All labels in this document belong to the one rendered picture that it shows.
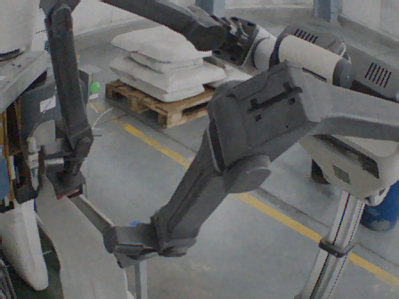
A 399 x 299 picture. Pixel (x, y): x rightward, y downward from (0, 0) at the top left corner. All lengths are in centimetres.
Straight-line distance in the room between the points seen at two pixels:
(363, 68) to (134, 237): 55
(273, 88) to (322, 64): 35
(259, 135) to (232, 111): 5
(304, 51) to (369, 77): 16
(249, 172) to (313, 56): 39
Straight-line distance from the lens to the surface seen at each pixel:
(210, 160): 64
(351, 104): 62
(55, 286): 205
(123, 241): 94
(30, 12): 102
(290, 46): 95
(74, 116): 110
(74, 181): 127
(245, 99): 59
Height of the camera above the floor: 180
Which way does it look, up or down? 28 degrees down
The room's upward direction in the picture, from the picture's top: 5 degrees clockwise
